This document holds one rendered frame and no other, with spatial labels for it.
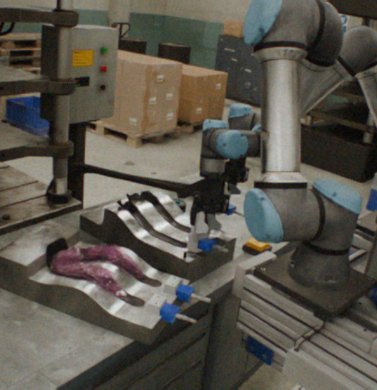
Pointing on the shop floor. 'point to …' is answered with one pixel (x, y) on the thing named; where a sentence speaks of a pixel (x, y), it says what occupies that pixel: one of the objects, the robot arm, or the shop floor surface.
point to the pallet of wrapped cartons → (144, 100)
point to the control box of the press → (86, 57)
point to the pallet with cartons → (200, 97)
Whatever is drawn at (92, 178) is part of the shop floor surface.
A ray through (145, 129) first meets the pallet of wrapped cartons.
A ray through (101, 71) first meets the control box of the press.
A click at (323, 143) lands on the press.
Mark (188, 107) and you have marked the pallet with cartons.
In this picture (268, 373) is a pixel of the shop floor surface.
